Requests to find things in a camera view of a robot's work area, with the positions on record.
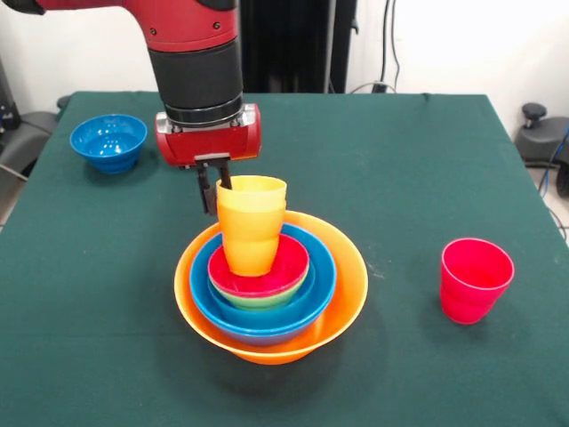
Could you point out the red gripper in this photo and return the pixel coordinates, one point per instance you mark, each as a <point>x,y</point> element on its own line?
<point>209,142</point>

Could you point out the orange plastic cup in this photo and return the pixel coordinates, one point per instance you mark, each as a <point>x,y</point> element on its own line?
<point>249,240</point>

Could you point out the large blue bowl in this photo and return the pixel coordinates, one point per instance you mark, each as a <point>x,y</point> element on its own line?
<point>200,284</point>
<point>266,341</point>

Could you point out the small red bowl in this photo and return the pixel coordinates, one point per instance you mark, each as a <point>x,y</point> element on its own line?
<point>289,271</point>

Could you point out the small green bowl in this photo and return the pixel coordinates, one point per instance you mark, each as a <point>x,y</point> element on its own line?
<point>258,302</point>

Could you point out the red plastic cup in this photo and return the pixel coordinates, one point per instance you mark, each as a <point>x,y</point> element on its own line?
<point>471,298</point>

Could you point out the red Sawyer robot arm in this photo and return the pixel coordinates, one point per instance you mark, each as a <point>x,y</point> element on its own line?
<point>195,66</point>

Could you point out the small dark blue bowl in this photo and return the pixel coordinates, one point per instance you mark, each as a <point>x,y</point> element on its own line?
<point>109,142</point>

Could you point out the large orange bowl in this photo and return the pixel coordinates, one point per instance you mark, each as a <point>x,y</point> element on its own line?
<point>351,293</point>

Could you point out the dark green table cloth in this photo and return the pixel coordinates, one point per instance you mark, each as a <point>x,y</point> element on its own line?
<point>284,400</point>

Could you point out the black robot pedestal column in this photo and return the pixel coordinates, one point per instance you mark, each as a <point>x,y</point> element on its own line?
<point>293,44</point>

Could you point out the grey pedestal foot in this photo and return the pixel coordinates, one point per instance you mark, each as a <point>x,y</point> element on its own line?
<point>540,142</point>
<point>26,133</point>

